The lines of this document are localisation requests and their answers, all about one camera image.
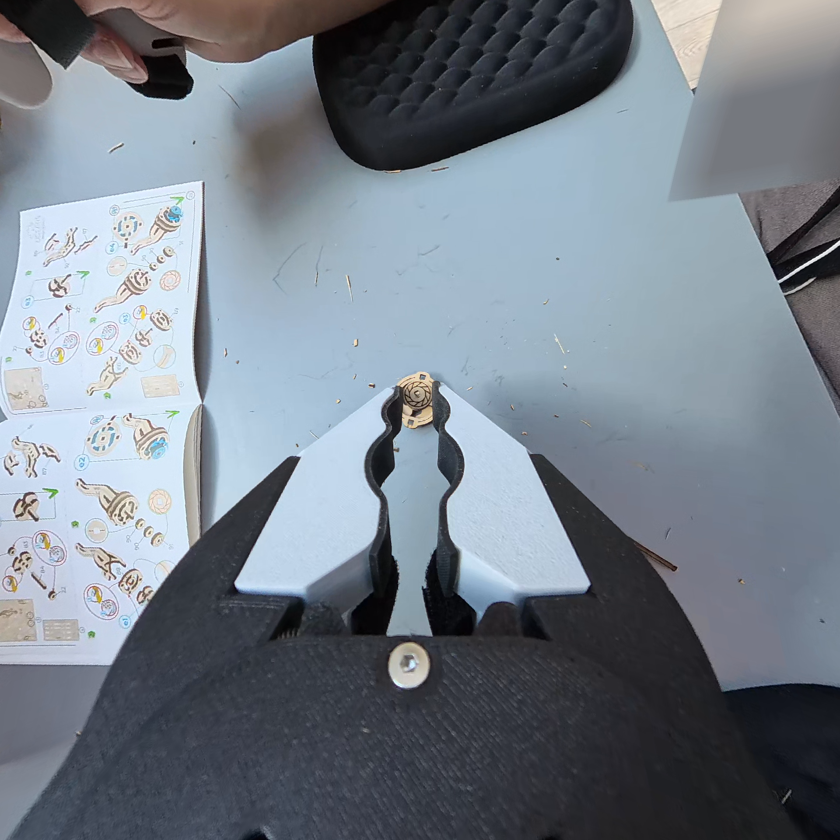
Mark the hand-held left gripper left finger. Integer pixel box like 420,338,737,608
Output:
233,386,404,611

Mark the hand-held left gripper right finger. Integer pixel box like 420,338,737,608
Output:
433,382,593,613

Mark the round wooden disc part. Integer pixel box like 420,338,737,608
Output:
395,371,439,431

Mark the person's right hand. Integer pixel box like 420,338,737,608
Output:
0,0,317,84

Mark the short dark wooden stick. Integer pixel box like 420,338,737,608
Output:
632,540,678,572

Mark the illustrated instruction booklet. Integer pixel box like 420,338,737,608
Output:
0,182,206,667

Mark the person's torso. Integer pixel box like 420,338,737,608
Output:
738,187,840,421

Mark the person's lap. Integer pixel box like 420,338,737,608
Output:
718,682,840,840

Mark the black quilted cushion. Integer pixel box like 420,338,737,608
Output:
313,0,635,173

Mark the black strap with white cord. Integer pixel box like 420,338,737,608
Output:
771,197,840,294

